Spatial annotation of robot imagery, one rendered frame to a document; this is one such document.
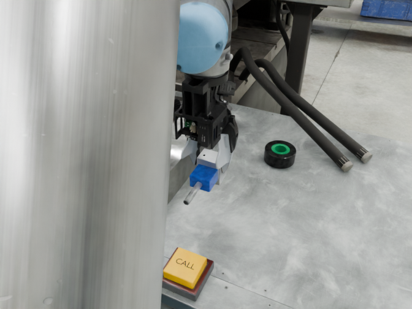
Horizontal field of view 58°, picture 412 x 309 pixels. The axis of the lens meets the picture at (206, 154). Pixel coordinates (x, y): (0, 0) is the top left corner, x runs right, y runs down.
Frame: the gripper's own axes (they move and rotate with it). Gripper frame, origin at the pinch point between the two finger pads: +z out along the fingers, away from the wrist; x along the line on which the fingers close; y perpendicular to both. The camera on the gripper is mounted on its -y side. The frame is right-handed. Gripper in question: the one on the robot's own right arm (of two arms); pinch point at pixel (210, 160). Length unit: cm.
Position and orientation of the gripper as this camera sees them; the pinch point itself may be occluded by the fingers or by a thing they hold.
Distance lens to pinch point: 73.3
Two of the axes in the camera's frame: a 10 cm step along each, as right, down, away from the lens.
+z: 0.0, 8.0, 6.0
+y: -4.2, 5.4, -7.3
